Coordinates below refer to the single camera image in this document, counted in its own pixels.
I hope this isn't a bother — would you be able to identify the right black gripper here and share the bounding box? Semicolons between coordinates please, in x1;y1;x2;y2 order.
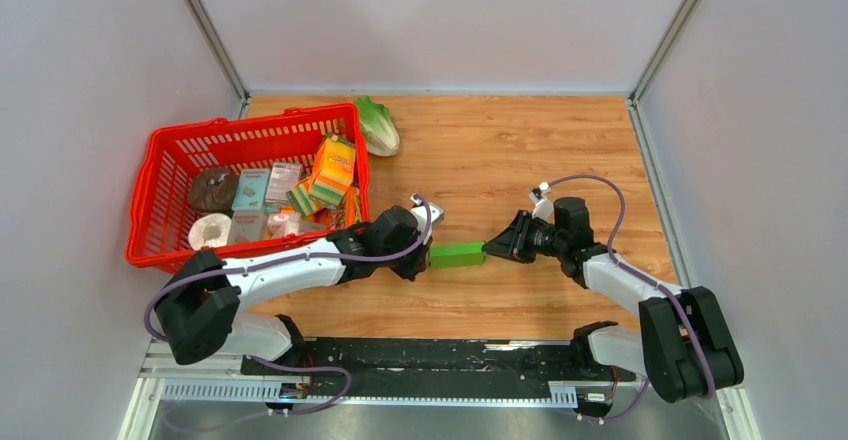
481;210;565;264

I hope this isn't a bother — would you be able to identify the green paper box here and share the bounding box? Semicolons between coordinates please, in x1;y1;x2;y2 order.
429;242;486;269

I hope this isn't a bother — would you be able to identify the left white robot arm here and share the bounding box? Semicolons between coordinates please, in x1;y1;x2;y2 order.
145;200;444;375

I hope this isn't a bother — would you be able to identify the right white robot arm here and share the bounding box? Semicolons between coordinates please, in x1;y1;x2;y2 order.
482;197;745;403

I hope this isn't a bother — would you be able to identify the pink small box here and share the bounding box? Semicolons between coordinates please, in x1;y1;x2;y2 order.
264;162;304;208

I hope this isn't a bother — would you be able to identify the grey pink flat box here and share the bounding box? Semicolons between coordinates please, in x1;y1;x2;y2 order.
227;211;267;245

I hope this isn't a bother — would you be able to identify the teal small box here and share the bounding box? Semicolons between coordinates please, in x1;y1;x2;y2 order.
231;168;271;212

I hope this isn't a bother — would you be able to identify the orange yellow carton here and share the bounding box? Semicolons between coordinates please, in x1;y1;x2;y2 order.
308;133;356;209

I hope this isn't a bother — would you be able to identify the green striped sponge pack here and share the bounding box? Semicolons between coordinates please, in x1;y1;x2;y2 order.
286;179;323;217

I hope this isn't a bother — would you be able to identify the green lettuce head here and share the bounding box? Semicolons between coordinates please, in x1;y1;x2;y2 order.
353;96;400;157

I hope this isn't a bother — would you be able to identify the pink white small pack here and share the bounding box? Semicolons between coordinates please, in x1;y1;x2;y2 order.
266;212;301;239

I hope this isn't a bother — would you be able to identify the red plastic basket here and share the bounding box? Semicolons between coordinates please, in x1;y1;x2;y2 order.
125;103;371;273

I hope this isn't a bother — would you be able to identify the white toilet paper roll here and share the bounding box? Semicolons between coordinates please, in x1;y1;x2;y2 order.
187;213;232;250

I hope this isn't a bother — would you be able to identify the brown round bread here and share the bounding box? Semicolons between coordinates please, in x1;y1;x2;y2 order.
186;166;239;213

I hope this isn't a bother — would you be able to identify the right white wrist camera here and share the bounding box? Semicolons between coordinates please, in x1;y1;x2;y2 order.
529;182;554;221

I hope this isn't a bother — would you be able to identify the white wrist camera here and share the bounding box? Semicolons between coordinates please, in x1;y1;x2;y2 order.
529;182;554;221
409;193;445;231

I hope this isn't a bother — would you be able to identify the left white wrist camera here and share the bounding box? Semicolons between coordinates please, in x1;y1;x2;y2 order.
409;193;445;231

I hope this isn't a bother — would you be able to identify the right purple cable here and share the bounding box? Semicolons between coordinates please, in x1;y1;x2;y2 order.
546;173;717;424

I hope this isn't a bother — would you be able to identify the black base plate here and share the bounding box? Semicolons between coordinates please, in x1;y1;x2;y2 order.
240;337;637;400

